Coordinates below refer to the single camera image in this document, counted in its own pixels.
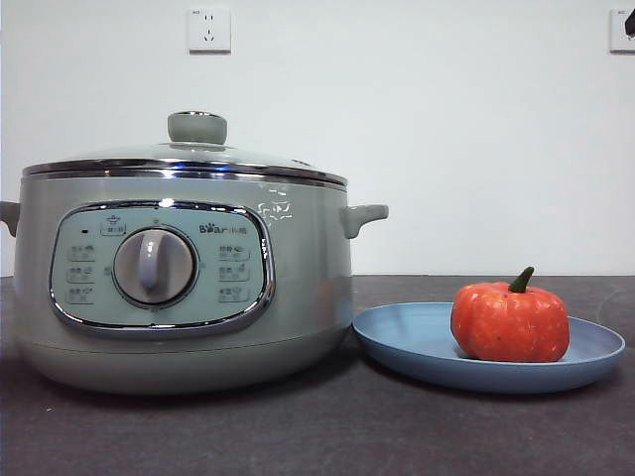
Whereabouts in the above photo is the glass lid with green knob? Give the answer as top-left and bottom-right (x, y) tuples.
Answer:
(22, 110), (349, 181)

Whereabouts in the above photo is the blue round plate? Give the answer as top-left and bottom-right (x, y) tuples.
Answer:
(351, 300), (627, 396)

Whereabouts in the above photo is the orange toy pumpkin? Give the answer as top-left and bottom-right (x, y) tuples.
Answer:
(449, 266), (572, 364)

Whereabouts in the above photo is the pale green electric steamer pot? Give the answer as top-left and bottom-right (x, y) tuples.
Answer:
(0, 168), (390, 397)

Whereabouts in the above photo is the white wall socket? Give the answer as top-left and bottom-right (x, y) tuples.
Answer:
(608, 7), (635, 55)
(187, 5), (232, 56)

